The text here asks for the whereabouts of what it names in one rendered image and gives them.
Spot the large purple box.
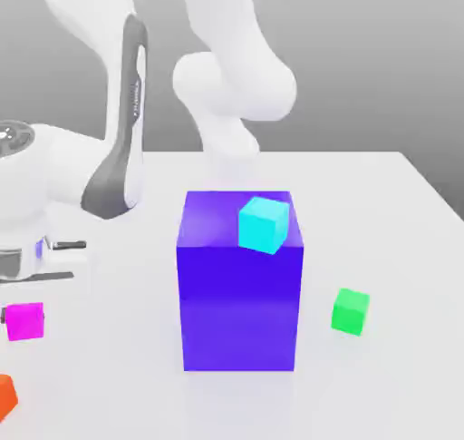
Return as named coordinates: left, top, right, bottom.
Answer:
left=176, top=190, right=305, bottom=373

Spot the small green cube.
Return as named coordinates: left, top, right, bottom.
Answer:
left=330, top=288, right=371, bottom=337

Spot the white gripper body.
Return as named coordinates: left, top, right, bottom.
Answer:
left=0, top=269, right=90, bottom=303

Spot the small cyan cube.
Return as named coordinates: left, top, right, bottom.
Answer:
left=237, top=196, right=291, bottom=256

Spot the small orange cube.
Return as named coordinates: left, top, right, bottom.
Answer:
left=0, top=373, right=20, bottom=424

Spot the small magenta cube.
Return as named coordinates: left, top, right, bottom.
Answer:
left=5, top=301, right=45, bottom=342

